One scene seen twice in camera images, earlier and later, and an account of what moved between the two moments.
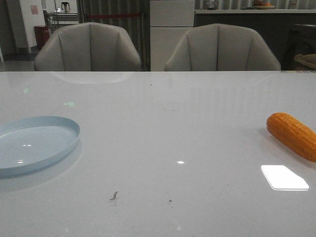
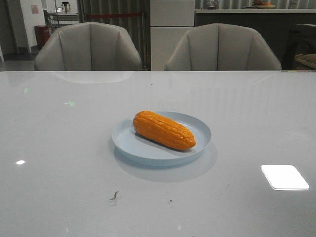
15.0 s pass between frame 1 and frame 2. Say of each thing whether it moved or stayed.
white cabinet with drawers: stayed
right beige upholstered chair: stayed
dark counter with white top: stayed
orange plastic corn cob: moved
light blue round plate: moved
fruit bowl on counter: stayed
